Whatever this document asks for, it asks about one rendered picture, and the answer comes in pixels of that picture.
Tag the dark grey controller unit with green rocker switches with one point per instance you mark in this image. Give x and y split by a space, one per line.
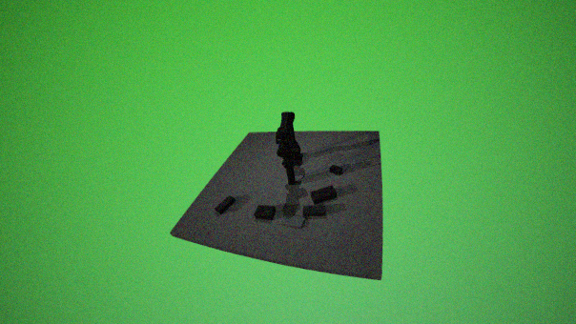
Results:
291 177

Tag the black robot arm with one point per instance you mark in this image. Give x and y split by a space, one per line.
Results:
286 133

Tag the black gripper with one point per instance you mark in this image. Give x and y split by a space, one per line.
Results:
288 163

